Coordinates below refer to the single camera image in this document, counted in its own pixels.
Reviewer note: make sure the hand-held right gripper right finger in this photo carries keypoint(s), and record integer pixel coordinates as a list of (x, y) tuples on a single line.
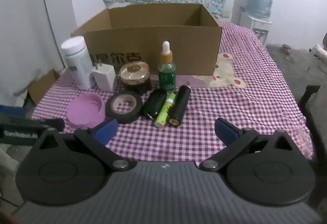
[(226, 132)]

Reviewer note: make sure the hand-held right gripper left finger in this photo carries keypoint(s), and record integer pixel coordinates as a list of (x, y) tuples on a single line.
[(106, 130)]

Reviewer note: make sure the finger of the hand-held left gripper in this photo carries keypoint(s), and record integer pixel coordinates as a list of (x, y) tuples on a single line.
[(46, 123), (12, 111)]

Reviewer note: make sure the black tape roll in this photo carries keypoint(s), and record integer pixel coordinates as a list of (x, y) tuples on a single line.
[(112, 111)]

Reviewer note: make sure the pink plastic bowl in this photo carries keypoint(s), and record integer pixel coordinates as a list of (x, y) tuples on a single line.
[(79, 116)]

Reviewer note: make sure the white charger plug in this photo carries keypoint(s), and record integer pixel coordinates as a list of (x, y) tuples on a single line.
[(103, 78)]

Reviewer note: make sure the black cylinder tube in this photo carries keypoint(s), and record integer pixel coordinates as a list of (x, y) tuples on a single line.
[(180, 106)]

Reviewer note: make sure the green lip balm tube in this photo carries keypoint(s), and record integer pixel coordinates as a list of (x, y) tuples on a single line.
[(163, 114)]

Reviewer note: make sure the gold lid cosmetic jar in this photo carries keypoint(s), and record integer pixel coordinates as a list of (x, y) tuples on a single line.
[(134, 71)]

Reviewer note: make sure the white plastic bottle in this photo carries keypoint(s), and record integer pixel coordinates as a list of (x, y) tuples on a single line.
[(76, 60)]

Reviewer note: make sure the green dropper bottle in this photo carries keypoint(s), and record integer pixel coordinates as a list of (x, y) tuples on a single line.
[(166, 78)]

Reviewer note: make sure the brown cardboard box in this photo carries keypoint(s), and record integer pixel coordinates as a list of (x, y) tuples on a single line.
[(153, 47)]

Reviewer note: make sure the small cardboard box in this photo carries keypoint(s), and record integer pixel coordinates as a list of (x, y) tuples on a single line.
[(43, 86)]

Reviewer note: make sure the purple checkered tablecloth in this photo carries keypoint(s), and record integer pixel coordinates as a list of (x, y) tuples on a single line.
[(255, 101)]

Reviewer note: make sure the black chair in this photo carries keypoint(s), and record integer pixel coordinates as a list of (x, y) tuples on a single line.
[(306, 106)]

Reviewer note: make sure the small brown pot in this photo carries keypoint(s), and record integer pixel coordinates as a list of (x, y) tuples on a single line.
[(287, 49)]

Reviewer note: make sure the white water dispenser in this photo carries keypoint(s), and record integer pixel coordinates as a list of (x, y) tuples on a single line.
[(255, 25)]

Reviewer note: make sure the white cloth bundle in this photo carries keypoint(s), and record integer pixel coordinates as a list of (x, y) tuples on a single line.
[(319, 51)]

